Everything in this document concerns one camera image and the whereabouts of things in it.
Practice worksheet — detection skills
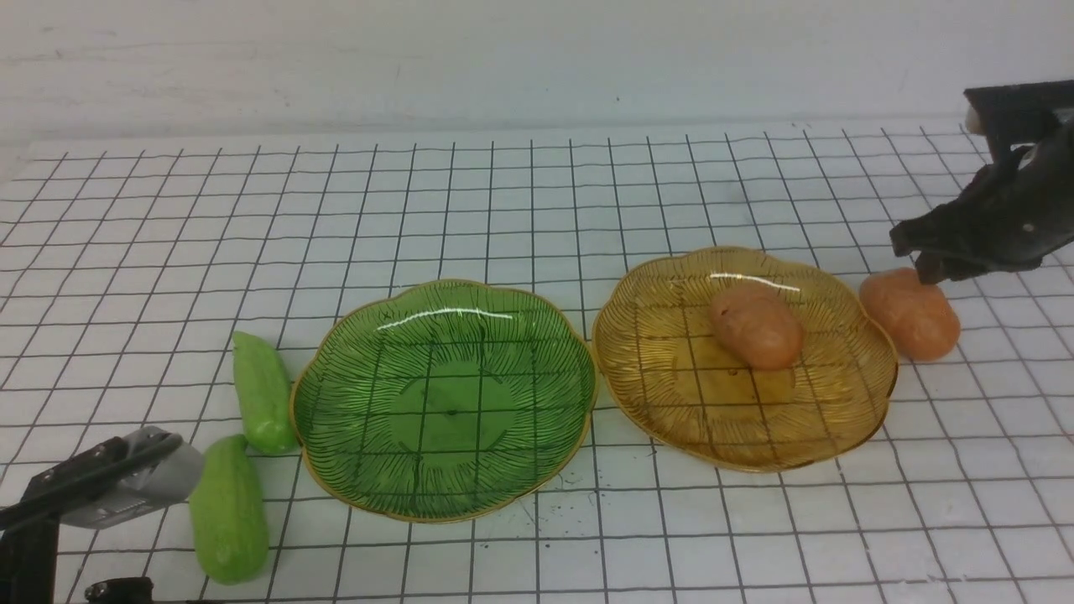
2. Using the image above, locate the amber glass plate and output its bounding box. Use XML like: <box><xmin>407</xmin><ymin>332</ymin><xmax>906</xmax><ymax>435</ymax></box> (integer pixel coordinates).
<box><xmin>593</xmin><ymin>246</ymin><xmax>900</xmax><ymax>473</ymax></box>

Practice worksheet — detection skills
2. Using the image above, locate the orange potato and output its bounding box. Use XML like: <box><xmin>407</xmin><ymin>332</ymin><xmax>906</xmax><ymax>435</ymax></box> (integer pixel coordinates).
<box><xmin>858</xmin><ymin>268</ymin><xmax>962</xmax><ymax>361</ymax></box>
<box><xmin>710</xmin><ymin>281</ymin><xmax>806</xmax><ymax>371</ymax></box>

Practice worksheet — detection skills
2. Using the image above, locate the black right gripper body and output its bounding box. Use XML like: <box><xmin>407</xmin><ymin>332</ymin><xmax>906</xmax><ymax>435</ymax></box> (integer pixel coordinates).
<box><xmin>950</xmin><ymin>126</ymin><xmax>1073</xmax><ymax>271</ymax></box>

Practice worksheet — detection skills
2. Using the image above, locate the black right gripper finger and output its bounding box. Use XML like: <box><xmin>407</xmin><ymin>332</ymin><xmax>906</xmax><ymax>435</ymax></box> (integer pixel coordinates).
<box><xmin>915</xmin><ymin>251</ymin><xmax>987</xmax><ymax>285</ymax></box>
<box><xmin>889</xmin><ymin>214</ymin><xmax>957</xmax><ymax>258</ymax></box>

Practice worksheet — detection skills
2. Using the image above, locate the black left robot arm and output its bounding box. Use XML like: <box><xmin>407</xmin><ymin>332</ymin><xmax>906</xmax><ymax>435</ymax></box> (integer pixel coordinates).
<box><xmin>3</xmin><ymin>427</ymin><xmax>269</xmax><ymax>603</ymax></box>

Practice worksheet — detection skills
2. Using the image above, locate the green cucumber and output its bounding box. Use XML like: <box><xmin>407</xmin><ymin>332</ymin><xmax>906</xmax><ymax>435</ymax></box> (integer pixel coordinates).
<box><xmin>231</xmin><ymin>331</ymin><xmax>297</xmax><ymax>456</ymax></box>
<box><xmin>189</xmin><ymin>435</ymin><xmax>271</xmax><ymax>586</ymax></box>

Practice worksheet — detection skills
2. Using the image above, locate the green glass plate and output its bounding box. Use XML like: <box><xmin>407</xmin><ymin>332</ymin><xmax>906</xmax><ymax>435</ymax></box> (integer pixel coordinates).
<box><xmin>290</xmin><ymin>279</ymin><xmax>599</xmax><ymax>523</ymax></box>

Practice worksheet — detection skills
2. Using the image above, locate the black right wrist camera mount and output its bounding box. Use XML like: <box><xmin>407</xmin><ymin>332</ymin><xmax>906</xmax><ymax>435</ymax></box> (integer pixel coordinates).
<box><xmin>963</xmin><ymin>80</ymin><xmax>1073</xmax><ymax>162</ymax></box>

